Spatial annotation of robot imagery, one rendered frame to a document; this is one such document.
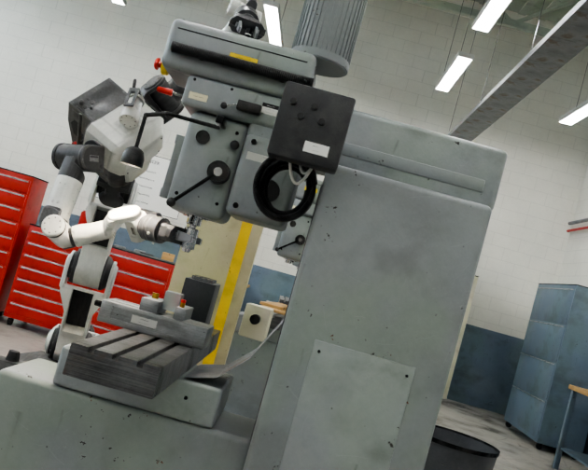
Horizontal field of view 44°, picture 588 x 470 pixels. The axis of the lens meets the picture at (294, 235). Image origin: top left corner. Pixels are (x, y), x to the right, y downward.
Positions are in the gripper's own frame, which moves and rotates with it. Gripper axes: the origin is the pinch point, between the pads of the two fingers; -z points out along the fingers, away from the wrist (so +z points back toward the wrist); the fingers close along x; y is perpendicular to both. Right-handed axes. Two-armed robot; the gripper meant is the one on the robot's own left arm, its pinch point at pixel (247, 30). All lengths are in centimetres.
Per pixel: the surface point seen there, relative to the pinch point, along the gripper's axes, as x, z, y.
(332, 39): -23.9, -17.6, 10.6
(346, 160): -37, -41, -18
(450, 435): -182, 32, -175
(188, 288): -10, -13, -97
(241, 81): -0.3, -25.6, -9.6
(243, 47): 2.0, -19.7, -0.8
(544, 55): -285, 338, -10
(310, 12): -15.5, -10.4, 14.6
